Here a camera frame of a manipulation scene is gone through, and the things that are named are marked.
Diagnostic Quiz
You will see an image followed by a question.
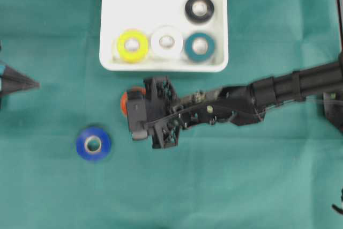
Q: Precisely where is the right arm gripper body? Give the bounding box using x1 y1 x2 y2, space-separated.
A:
144 76 187 149

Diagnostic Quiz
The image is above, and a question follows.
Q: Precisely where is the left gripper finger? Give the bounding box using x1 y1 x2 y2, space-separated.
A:
1 84 40 100
1 61 39 85

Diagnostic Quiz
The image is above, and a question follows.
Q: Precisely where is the red tape roll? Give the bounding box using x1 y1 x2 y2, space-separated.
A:
120 86 146 117

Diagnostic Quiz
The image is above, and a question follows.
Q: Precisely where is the white tape roll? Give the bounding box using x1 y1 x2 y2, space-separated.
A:
150 26 184 60

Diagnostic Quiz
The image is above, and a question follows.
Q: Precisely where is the teal green tape roll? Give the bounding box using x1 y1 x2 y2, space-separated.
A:
184 32 216 62

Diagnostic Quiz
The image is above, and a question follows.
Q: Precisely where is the yellow tape roll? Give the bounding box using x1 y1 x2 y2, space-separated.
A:
116 29 149 63

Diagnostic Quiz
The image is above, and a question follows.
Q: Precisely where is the black tape roll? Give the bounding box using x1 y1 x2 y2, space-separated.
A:
185 0 215 24

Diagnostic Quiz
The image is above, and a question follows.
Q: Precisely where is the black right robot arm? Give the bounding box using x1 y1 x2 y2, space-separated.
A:
128 56 342 149

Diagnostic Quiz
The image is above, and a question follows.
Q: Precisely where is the blue tape roll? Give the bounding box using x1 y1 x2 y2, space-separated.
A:
76 126 112 162

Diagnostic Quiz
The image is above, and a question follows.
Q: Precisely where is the white plastic case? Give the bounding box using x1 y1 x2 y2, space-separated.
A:
99 0 229 72

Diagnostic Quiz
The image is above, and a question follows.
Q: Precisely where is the green table cloth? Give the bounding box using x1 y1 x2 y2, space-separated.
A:
1 0 342 228

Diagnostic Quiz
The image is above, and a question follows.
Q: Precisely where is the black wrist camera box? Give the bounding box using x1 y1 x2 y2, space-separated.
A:
126 87 148 141

